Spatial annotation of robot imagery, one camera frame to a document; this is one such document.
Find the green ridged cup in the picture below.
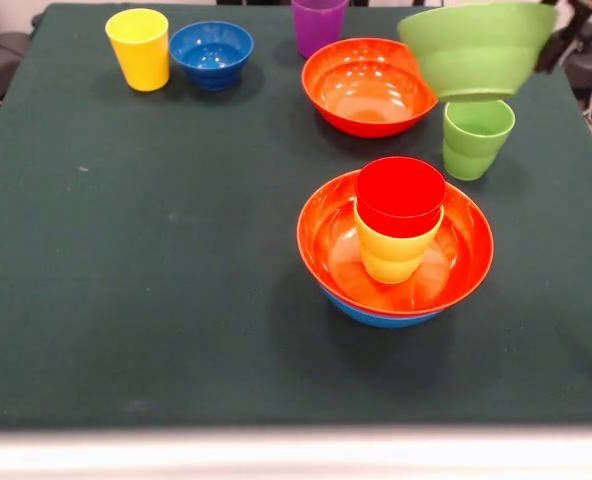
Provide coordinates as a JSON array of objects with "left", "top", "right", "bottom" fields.
[{"left": 442, "top": 98, "right": 516, "bottom": 182}]

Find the yellow ridged cup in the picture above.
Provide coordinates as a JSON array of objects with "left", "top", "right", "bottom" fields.
[{"left": 352, "top": 199, "right": 446, "bottom": 285}]

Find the dark green table cloth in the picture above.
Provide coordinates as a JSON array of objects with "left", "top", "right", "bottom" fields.
[{"left": 0, "top": 2, "right": 592, "bottom": 431}]

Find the small dark blue bowl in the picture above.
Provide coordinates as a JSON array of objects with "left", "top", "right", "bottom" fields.
[{"left": 169, "top": 20, "right": 255, "bottom": 91}]

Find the large orange bowl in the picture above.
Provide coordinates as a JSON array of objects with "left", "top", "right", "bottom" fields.
[
  {"left": 296, "top": 168, "right": 495, "bottom": 317},
  {"left": 300, "top": 37, "right": 440, "bottom": 139}
]

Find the small green bowl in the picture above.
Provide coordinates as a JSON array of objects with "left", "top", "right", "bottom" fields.
[{"left": 397, "top": 2, "right": 559, "bottom": 105}]

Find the red cup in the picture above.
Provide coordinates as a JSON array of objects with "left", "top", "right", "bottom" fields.
[{"left": 354, "top": 156, "right": 448, "bottom": 240}]

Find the tall smooth yellow cup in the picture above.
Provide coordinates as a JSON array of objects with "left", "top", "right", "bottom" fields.
[{"left": 104, "top": 7, "right": 171, "bottom": 93}]

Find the purple cup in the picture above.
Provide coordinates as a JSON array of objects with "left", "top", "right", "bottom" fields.
[{"left": 290, "top": 0, "right": 350, "bottom": 60}]

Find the large light blue bowl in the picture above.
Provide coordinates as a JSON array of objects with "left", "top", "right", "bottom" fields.
[{"left": 319, "top": 285, "right": 448, "bottom": 330}]

